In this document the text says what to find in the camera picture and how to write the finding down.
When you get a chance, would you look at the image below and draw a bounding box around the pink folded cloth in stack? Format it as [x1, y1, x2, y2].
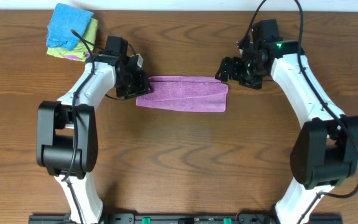
[63, 53, 90, 62]

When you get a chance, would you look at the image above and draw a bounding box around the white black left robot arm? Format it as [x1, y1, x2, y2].
[29, 35, 153, 223]

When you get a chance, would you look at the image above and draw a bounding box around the purple microfiber cloth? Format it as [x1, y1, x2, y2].
[136, 76, 229, 113]

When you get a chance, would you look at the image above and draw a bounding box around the green folded cloth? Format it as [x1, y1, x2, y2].
[47, 18, 98, 58]

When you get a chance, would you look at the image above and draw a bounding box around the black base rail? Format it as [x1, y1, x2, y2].
[28, 213, 344, 224]

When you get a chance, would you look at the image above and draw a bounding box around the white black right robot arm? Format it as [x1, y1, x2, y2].
[215, 19, 358, 223]

